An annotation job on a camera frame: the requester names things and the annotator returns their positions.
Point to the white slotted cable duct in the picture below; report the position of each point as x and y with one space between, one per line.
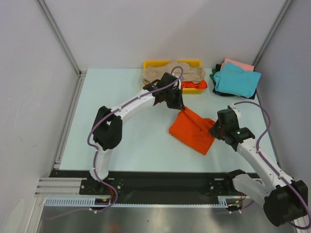
206 202

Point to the orange t-shirt in tray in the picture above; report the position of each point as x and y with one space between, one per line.
202 85

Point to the black folded t-shirt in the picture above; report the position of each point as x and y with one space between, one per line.
251 95

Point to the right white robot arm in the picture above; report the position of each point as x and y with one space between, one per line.
282 198

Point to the green folded t-shirt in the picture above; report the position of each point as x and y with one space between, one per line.
214 71

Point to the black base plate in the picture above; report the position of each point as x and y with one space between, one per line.
165 185

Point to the aluminium frame post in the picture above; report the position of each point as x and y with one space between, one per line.
273 30
47 14

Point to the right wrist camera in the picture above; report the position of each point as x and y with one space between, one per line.
235 109

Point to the pink folded t-shirt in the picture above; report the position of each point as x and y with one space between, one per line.
244 66

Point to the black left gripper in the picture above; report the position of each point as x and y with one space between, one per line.
178 104

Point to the beige t-shirt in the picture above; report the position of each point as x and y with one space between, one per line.
156 70

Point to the left aluminium frame post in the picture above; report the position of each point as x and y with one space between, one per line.
47 14

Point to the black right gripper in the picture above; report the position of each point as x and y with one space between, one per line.
216 127

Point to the yellow plastic tray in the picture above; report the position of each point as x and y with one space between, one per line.
192 63

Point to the orange t-shirt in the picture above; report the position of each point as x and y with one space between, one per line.
202 85
193 130

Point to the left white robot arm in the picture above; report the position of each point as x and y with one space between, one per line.
106 132

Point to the right aluminium frame post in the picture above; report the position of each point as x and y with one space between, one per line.
273 30

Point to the light blue folded t-shirt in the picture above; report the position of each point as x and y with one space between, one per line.
236 80

